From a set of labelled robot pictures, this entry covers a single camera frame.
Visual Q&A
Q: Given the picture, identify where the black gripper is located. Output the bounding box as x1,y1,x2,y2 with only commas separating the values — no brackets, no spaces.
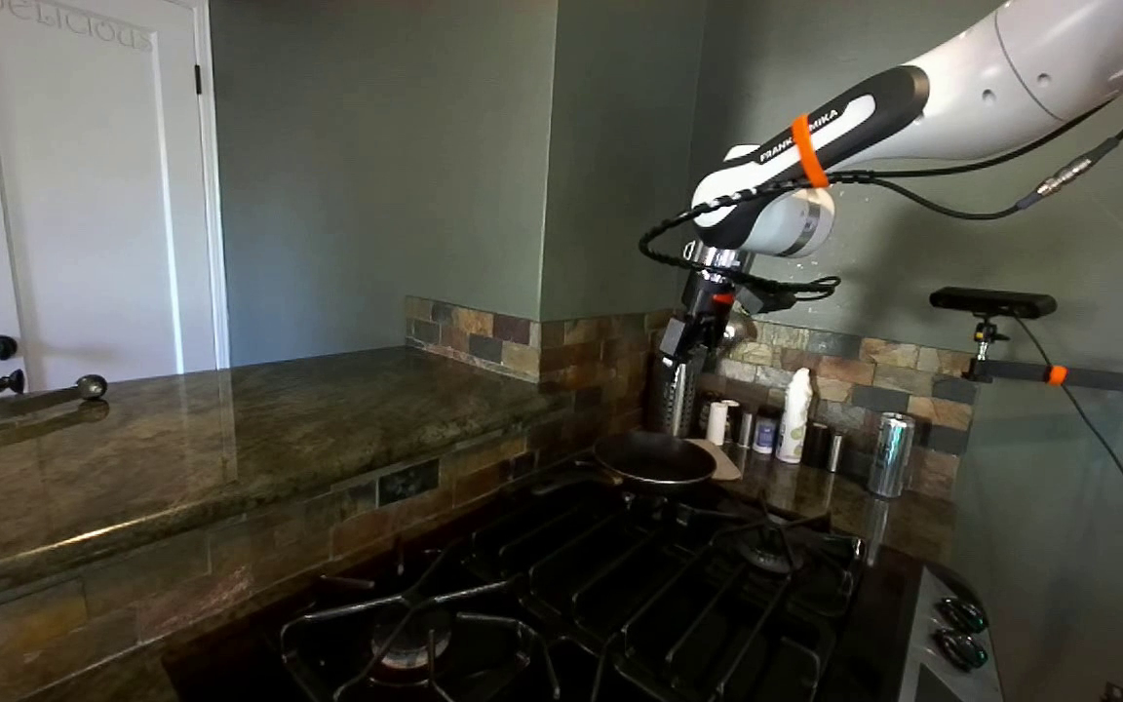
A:
652,266,743,446

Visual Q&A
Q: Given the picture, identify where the black frying pan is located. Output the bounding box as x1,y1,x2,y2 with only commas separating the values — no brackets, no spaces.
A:
527,428,726,506

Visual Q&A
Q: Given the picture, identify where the steel utensil canister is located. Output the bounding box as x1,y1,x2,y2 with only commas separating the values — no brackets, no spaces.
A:
640,340,714,446

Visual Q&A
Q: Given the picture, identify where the small white cylinder container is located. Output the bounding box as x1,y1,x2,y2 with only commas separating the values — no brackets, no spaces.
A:
701,400,735,454

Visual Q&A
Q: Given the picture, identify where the white quilted pot holder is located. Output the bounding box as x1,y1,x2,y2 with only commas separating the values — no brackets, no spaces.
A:
690,437,749,487

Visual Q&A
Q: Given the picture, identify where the white plastic bottle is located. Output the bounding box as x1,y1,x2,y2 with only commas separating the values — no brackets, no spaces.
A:
770,363,820,470

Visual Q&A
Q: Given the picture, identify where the dark glass bottle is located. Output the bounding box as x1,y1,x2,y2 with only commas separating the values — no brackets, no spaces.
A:
805,426,851,475

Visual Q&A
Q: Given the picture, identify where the black gas stove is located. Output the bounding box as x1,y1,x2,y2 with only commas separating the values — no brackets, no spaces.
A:
168,442,1011,702

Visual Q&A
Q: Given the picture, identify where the black stove knob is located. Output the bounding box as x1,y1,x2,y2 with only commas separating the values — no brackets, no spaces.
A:
937,593,989,635
930,628,989,675

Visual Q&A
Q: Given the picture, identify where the granite raised counter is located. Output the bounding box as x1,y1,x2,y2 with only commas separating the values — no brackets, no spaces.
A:
0,342,656,702

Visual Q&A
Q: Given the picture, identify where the white door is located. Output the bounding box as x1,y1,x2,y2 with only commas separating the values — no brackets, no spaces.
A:
0,0,233,394

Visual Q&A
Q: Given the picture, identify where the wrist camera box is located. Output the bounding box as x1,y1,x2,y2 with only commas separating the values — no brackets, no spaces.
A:
730,268,846,322

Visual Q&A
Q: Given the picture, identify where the black stereo camera bar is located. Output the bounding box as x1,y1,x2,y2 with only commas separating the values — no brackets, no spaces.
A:
929,284,1061,325

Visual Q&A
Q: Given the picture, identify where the camera mount arm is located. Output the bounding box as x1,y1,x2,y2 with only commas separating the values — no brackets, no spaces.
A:
964,318,1123,426

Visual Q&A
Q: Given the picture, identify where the thin camera cable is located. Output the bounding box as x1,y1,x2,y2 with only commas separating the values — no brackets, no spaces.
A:
1011,318,1123,593

